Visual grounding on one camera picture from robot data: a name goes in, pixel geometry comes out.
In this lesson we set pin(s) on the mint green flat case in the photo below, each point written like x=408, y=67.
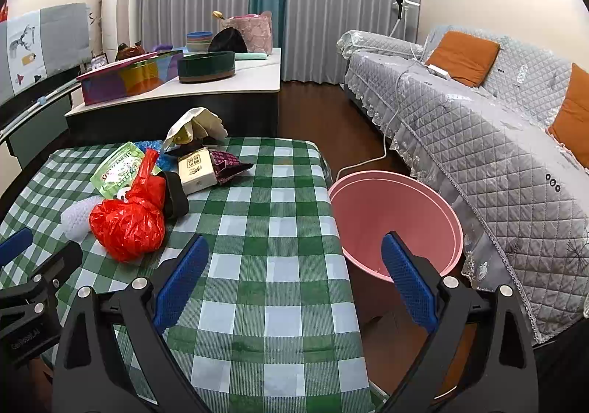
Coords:
x=250, y=56

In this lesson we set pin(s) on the white power strip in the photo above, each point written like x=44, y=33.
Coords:
x=441, y=73

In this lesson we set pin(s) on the green snack packet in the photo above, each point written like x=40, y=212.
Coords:
x=118, y=171

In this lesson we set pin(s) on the colourful storage box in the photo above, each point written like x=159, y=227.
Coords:
x=130, y=77

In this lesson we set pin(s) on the grey quilted sofa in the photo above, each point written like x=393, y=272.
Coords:
x=521, y=197

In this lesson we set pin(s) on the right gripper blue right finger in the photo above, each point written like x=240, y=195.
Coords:
x=415, y=292

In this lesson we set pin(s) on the white bubble wrap piece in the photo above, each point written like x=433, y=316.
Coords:
x=75, y=219

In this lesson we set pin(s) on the orange cushion near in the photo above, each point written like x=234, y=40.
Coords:
x=571, y=125

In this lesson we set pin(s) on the stacked coloured bowls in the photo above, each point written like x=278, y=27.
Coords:
x=199, y=41

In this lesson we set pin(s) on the dark tv cabinet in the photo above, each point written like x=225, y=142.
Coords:
x=31, y=120

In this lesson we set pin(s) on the red plastic bag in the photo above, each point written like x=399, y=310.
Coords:
x=128, y=229

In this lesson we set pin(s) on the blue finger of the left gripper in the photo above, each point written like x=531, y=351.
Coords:
x=15, y=245

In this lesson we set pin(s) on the pink trash bucket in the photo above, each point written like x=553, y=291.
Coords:
x=368, y=205

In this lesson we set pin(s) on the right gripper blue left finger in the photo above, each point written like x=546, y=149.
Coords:
x=175, y=280

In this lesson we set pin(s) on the orange cushion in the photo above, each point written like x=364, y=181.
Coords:
x=571, y=125
x=466, y=58

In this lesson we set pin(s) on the green checkered tablecloth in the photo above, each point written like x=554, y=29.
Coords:
x=271, y=325

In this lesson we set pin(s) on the dark green round tin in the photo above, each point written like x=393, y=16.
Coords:
x=206, y=67

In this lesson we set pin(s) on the covered television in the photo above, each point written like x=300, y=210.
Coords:
x=41, y=44

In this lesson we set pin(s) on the cream cardboard box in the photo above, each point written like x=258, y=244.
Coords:
x=196, y=171

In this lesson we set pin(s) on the black pink printed pouch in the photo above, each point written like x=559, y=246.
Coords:
x=227, y=166

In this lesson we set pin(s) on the blue plastic bag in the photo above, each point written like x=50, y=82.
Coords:
x=165, y=161

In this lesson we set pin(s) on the brown figurine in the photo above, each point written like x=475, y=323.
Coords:
x=129, y=51

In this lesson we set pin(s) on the white top coffee table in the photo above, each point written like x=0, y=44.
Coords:
x=247, y=103

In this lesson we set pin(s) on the orange cushion far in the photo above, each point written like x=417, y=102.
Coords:
x=466, y=58

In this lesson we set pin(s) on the small photo frame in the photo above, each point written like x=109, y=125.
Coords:
x=97, y=62

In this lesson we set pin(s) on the pink quilted basket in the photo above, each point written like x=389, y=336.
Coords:
x=256, y=30

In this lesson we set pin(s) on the cream paper bag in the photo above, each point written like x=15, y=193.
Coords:
x=194, y=125

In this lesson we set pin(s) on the black rectangular sponge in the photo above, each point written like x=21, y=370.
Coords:
x=176, y=202

